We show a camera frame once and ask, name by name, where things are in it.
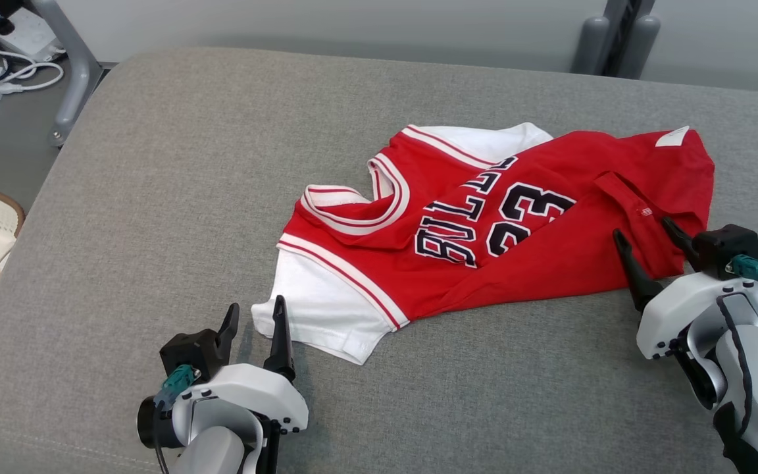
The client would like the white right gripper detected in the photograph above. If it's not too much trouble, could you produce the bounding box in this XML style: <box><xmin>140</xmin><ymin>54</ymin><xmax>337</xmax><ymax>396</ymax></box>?
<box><xmin>613</xmin><ymin>218</ymin><xmax>758</xmax><ymax>411</ymax></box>

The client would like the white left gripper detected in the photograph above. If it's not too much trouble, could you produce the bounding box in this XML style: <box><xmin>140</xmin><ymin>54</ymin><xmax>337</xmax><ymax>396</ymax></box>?
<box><xmin>171</xmin><ymin>296</ymin><xmax>310</xmax><ymax>474</ymax></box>

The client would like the red Bulls jersey shirt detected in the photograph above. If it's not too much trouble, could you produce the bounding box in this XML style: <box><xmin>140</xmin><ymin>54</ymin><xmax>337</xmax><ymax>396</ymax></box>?
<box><xmin>251</xmin><ymin>122</ymin><xmax>717</xmax><ymax>366</ymax></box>

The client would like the grey metal desk leg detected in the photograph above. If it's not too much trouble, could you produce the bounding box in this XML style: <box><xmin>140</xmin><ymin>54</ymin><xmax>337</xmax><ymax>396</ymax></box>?
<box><xmin>27</xmin><ymin>0</ymin><xmax>103</xmax><ymax>147</ymax></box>

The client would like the large white power strip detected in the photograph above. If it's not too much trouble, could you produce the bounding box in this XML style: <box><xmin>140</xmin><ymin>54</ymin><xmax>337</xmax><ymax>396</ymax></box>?
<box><xmin>0</xmin><ymin>3</ymin><xmax>67</xmax><ymax>63</ymax></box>

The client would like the black right cable teal plug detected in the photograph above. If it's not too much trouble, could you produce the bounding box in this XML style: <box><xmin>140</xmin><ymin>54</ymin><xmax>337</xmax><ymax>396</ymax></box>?
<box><xmin>715</xmin><ymin>255</ymin><xmax>758</xmax><ymax>474</ymax></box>

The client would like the grey partition post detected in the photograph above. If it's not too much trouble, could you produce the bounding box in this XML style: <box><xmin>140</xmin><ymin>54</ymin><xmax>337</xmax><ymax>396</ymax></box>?
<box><xmin>570</xmin><ymin>0</ymin><xmax>661</xmax><ymax>80</ymax></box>

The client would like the white power cable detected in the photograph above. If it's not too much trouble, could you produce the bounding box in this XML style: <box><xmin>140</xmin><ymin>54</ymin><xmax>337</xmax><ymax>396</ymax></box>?
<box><xmin>0</xmin><ymin>33</ymin><xmax>65</xmax><ymax>94</ymax></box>

